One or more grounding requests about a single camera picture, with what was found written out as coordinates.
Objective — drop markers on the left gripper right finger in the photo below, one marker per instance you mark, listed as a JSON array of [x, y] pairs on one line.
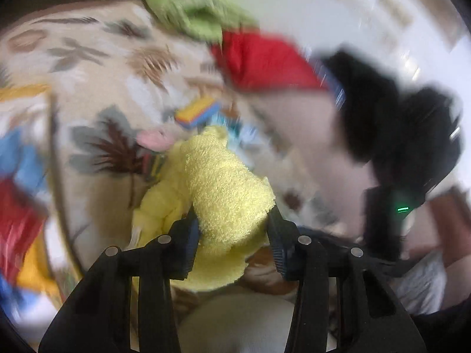
[[371, 318]]

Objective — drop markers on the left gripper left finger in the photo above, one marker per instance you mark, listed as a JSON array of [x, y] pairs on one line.
[[96, 316]]

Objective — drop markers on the yellow terry towel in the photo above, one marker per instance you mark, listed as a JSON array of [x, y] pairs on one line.
[[231, 204]]

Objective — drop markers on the black garment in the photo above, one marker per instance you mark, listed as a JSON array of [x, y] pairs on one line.
[[370, 104]]

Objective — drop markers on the yellow trimmed clear storage bag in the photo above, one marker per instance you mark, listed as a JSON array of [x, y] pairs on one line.
[[49, 272]]

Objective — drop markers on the red zipper pouch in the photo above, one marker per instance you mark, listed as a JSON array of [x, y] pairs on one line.
[[21, 221]]

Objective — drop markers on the colourful striped packet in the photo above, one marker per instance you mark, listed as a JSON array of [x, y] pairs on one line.
[[151, 165]]

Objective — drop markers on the blue tissue pack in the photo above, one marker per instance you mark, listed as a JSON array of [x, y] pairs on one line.
[[241, 135]]

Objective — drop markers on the blue cloth in bag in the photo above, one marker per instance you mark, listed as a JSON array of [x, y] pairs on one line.
[[22, 163]]

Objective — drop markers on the red padded bag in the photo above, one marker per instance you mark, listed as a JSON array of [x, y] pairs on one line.
[[255, 62]]

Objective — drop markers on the pink knitted item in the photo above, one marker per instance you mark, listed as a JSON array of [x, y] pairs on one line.
[[157, 140]]

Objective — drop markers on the yellow blue sponge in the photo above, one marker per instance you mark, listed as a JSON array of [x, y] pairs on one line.
[[197, 112]]

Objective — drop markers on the leaf patterned beige blanket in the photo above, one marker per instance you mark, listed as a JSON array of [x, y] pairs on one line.
[[112, 72]]

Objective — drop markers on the green folded quilt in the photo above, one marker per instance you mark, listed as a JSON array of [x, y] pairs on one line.
[[202, 20]]

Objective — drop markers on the beige wall switch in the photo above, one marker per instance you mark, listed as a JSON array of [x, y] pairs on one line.
[[397, 12]]

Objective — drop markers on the framed wall picture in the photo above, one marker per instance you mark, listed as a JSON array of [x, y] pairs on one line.
[[446, 19]]

